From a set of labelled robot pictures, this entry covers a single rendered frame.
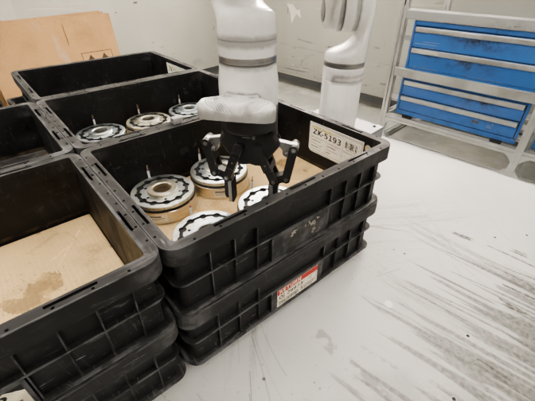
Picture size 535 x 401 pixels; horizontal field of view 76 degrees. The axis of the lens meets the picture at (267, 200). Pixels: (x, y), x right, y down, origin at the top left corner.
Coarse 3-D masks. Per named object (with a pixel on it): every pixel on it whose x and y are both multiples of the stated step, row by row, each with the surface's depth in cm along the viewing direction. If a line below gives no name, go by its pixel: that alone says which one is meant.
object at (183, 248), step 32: (160, 128) 60; (352, 128) 60; (96, 160) 50; (352, 160) 51; (384, 160) 55; (288, 192) 43; (320, 192) 47; (224, 224) 38; (256, 224) 41; (160, 256) 36; (192, 256) 36
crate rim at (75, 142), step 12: (180, 72) 89; (192, 72) 90; (204, 72) 89; (120, 84) 81; (132, 84) 82; (60, 96) 74; (72, 96) 75; (48, 108) 68; (60, 120) 63; (132, 132) 58; (72, 144) 55; (84, 144) 55; (96, 144) 55
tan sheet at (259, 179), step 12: (276, 156) 73; (252, 168) 68; (300, 168) 68; (312, 168) 68; (264, 180) 65; (300, 180) 65; (204, 204) 58; (216, 204) 58; (228, 204) 58; (168, 228) 53
